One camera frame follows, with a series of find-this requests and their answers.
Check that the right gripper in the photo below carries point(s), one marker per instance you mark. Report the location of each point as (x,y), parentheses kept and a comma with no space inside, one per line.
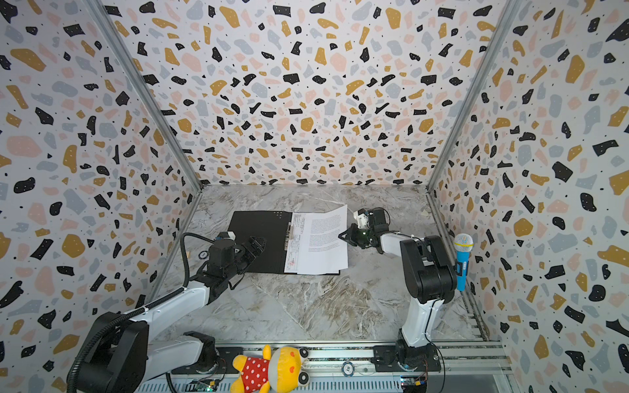
(355,233)

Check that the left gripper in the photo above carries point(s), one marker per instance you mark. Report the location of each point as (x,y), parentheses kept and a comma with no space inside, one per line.
(256,250)

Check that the orange and black folder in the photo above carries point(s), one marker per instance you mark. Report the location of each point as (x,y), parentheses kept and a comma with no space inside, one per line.
(273,227)

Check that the text printed paper sheet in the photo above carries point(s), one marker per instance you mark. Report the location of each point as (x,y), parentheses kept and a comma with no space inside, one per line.
(322,252)

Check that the technical drawing paper sheet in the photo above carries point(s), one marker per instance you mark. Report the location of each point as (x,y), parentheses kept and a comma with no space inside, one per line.
(296,229)

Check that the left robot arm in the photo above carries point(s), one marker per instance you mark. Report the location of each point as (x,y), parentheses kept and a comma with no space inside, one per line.
(119,354)

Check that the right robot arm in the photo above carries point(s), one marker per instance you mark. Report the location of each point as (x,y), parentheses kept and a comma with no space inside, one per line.
(429,278)

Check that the blue toy microphone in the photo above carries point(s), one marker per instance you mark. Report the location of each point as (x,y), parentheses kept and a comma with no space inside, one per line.
(463,244)

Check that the yellow plush toy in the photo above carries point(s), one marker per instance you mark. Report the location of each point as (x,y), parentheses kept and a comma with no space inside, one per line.
(277,370)

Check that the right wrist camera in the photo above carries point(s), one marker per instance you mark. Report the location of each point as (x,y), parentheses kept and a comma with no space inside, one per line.
(363,219)

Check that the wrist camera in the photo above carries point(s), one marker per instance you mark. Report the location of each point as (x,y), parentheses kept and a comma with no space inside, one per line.
(363,219)
(226,236)

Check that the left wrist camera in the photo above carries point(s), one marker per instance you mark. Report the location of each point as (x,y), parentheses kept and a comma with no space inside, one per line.
(226,236)

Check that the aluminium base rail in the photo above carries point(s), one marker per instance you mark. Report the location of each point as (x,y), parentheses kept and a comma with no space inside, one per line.
(352,367)

